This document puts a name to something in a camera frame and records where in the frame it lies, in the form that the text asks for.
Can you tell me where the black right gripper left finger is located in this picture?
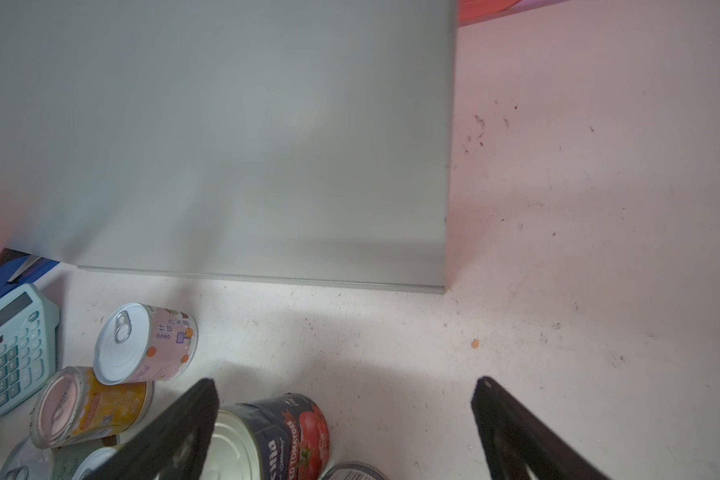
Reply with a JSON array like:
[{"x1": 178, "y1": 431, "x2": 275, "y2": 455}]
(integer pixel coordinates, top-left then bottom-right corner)
[{"x1": 89, "y1": 378, "x2": 219, "y2": 480}]

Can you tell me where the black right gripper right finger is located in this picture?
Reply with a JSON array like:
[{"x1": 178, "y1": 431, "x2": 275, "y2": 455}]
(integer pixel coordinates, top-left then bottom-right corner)
[{"x1": 471, "y1": 376, "x2": 606, "y2": 479}]

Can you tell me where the pink white can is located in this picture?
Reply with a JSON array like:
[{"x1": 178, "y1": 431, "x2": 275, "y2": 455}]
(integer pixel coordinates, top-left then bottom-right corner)
[{"x1": 93, "y1": 302, "x2": 198, "y2": 385}]

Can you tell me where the yellow corn can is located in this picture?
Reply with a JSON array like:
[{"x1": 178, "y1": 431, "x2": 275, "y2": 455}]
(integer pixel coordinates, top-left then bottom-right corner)
[{"x1": 30, "y1": 367, "x2": 154, "y2": 449}]

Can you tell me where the dark tomato can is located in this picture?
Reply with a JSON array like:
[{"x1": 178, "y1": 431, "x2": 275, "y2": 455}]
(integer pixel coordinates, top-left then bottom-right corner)
[{"x1": 201, "y1": 393, "x2": 330, "y2": 480}]

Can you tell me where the pale green white can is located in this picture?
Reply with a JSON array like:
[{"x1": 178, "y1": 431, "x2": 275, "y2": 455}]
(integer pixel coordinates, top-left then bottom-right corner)
[{"x1": 0, "y1": 436, "x2": 118, "y2": 480}]

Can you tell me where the small flat tin can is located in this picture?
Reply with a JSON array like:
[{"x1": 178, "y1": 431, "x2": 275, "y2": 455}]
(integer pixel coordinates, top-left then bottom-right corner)
[{"x1": 321, "y1": 461, "x2": 388, "y2": 480}]

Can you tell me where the mint green calculator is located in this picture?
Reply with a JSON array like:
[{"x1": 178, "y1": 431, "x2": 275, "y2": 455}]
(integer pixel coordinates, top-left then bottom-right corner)
[{"x1": 0, "y1": 284, "x2": 60, "y2": 418}]

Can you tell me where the blue black stapler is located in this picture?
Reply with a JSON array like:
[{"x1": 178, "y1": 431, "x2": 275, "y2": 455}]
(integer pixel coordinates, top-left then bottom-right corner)
[{"x1": 0, "y1": 248, "x2": 59, "y2": 298}]

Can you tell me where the grey metal cabinet box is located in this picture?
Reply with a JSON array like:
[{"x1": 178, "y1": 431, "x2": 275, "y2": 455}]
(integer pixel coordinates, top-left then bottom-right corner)
[{"x1": 0, "y1": 1, "x2": 458, "y2": 292}]

